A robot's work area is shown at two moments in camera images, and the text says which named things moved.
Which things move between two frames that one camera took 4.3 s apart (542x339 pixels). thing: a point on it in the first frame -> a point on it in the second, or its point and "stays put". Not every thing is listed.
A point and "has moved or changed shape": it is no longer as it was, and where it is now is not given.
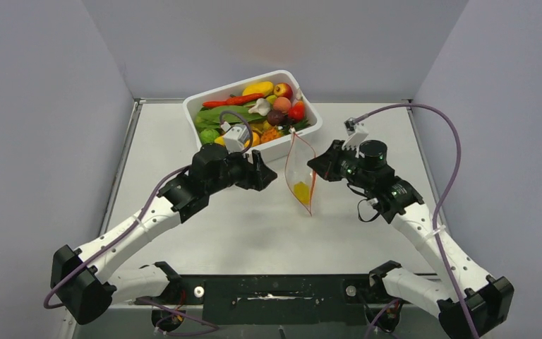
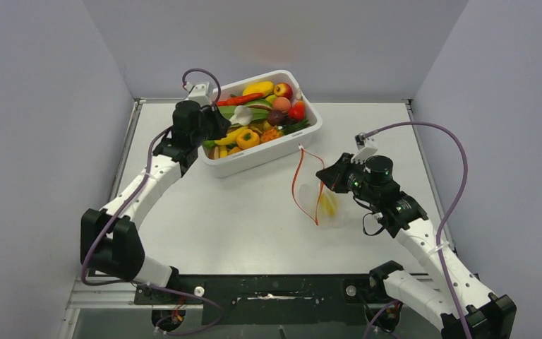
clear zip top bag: x=300 y=176 has moved or changed shape
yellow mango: x=265 y=87 stays put
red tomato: x=297 y=111 stays put
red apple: x=283 y=90 stays put
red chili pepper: x=236 y=100 stays put
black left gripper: x=256 y=175 -> x=221 y=125
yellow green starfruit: x=302 y=190 -> x=329 y=205
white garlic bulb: x=262 y=106 has moved or changed shape
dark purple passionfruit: x=275 y=117 stays put
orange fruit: x=269 y=134 stays put
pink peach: x=282 y=104 stays put
